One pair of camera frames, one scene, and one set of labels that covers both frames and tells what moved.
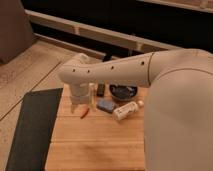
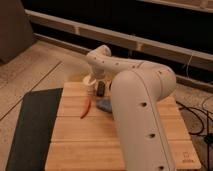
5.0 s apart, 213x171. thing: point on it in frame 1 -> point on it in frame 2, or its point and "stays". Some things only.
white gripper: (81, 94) -> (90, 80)
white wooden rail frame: (142, 44) stays
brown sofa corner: (16, 34) stays
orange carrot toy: (83, 112) stays
